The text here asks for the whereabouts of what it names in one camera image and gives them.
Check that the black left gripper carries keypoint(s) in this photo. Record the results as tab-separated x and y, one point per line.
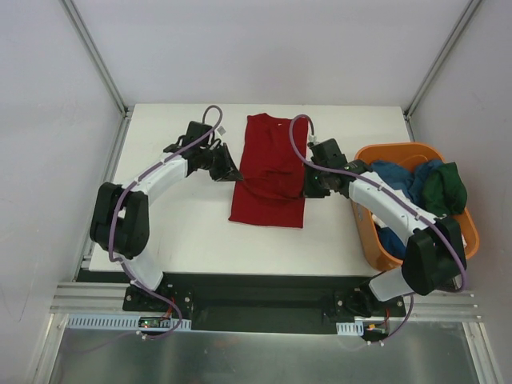
220	162

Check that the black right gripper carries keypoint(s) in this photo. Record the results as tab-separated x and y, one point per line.
316	182

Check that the red t-shirt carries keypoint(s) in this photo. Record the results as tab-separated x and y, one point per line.
270	193

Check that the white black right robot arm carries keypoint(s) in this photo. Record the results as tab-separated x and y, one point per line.
434	249

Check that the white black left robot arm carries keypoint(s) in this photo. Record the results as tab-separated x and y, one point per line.
121	219

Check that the white t-shirt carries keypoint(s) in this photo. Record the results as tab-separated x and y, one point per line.
380	224

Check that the blue t-shirt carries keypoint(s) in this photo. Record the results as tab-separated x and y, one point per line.
410	185

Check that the orange plastic laundry basket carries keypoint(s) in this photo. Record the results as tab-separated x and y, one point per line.
408	155

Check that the green t-shirt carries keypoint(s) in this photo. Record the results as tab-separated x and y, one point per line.
444	192

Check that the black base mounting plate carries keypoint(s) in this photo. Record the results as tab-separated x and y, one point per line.
254	303

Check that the right white cable duct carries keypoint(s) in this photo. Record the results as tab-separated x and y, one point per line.
350	328

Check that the white cable duct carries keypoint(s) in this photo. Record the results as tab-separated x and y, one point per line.
350	328
126	322

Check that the aluminium front rail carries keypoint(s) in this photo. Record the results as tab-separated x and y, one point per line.
105	298

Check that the left white cable duct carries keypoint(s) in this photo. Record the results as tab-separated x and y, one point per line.
126	322

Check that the left aluminium frame post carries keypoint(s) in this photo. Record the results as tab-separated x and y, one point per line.
76	20

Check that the aluminium frame post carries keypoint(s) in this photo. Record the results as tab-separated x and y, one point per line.
76	20
454	36

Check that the right aluminium frame post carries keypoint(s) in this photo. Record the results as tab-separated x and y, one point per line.
454	36

